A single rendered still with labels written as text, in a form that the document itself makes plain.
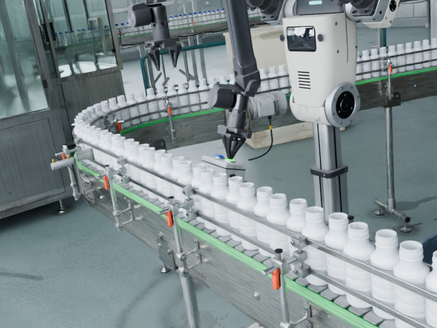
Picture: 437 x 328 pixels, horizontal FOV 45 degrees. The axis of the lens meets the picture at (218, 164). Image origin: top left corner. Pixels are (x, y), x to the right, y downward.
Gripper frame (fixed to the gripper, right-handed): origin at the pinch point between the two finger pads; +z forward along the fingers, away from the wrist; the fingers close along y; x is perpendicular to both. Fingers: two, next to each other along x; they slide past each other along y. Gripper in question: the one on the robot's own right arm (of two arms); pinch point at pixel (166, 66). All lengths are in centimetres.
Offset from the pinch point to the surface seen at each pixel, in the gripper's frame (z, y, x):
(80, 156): 33, 23, -40
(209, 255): 46, 21, 47
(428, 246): 47, -22, 85
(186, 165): 23.5, 16.3, 34.1
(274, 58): 51, -260, -262
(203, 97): 33, -67, -89
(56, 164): 33, 33, -39
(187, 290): 70, 17, 22
